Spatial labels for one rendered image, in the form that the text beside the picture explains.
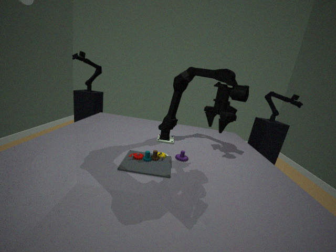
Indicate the purple gear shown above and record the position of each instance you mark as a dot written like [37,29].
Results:
[182,157]

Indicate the teal gear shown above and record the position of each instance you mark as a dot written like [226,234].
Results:
[147,156]

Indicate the brown gear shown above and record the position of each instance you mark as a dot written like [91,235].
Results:
[154,157]

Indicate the red gear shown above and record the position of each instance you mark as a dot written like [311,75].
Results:
[138,157]

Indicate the yellow gear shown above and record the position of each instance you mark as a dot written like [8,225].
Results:
[161,155]

